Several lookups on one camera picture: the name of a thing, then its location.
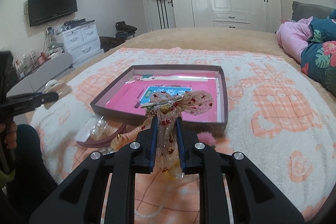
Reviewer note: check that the shallow brown cardboard box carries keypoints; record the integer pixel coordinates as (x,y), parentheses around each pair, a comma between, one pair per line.
(216,128)

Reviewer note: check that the beige claw hair clip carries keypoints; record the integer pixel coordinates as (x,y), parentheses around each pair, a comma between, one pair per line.
(60,87)

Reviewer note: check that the pink quilt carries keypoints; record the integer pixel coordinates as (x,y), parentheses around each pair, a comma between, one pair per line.
(292,37)

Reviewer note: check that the grey pillow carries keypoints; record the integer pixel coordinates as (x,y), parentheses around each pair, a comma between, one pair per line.
(306,10)

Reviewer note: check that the white door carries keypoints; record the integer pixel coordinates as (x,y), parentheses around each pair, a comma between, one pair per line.
(159,14)

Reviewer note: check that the left hand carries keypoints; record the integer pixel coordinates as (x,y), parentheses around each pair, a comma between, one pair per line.
(11,134)

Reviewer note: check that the white drawer cabinet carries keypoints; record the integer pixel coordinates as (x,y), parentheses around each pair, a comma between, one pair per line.
(82,43)

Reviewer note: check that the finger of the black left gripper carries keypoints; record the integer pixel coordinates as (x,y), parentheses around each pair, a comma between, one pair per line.
(23,103)

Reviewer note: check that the dark clothes pile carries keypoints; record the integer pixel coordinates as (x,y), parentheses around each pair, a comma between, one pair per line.
(125,31)

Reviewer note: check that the pearl earrings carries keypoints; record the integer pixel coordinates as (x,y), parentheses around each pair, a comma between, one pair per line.
(94,127)

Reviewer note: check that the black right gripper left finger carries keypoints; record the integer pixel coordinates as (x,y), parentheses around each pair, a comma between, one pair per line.
(102,187)

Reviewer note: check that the black wall television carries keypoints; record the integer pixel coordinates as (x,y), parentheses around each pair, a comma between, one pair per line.
(43,11)

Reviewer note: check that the peach white fleece blanket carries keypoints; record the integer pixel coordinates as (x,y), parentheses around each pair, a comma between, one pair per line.
(275,117)

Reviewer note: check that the sheer red-dotted bow hairclip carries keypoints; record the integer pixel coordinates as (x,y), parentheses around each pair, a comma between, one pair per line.
(168,109)

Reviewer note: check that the pink book in box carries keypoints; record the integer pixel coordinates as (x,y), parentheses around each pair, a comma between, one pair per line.
(131,94)

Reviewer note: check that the teal floral quilt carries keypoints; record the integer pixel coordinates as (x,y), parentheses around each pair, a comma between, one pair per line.
(318,59)

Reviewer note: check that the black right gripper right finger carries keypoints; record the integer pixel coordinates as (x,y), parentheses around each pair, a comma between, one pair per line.
(231,188)

